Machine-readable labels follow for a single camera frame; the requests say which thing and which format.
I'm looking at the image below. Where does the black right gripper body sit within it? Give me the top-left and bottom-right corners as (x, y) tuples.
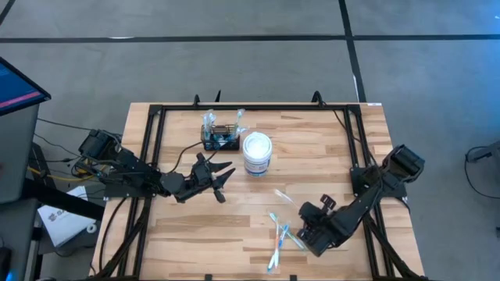
(295, 194), (345, 258)

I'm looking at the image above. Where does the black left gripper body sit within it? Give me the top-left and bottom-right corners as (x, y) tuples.
(173, 151), (228, 205)

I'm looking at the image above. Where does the blue toothbrush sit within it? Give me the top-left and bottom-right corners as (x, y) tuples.
(266, 222), (291, 272)

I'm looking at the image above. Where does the orange toothbrush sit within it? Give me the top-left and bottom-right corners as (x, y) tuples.
(273, 218), (283, 270)
(273, 188), (305, 211)

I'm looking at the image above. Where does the green toothbrush in clear wrapper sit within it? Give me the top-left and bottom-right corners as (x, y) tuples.
(268, 211), (304, 250)
(232, 108), (248, 138)

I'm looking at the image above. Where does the white blue wipes canister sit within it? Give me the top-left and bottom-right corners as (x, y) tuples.
(242, 131), (273, 179)

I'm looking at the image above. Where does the white printed paper booklet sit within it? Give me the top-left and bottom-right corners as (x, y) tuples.
(37, 185), (98, 248)

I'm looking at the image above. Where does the black stand beam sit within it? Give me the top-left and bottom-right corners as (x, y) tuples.
(21, 177), (105, 222)

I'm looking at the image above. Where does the grey cabinet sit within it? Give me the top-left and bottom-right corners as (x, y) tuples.
(0, 103), (41, 205)

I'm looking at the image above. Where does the monitor with blue screen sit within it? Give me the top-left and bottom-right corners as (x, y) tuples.
(0, 56), (52, 117)

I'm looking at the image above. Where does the black wire basket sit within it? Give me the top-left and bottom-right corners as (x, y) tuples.
(200, 123), (241, 152)

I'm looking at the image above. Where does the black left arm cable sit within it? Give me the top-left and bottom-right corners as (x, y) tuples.
(167, 140), (220, 175)

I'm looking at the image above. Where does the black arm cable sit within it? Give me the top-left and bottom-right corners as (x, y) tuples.
(330, 108), (378, 173)
(167, 140), (220, 175)

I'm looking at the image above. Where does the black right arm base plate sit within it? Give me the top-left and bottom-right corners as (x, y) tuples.
(350, 166), (408, 199)

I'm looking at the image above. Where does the black aluminium table frame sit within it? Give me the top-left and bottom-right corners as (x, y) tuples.
(91, 101), (427, 281)

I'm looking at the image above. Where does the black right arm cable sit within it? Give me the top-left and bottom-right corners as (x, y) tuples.
(330, 108), (378, 173)

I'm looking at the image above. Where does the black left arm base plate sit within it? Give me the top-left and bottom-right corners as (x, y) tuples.
(103, 163), (161, 199)

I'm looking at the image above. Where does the yellow floor cable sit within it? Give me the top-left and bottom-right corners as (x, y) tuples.
(27, 165), (103, 183)

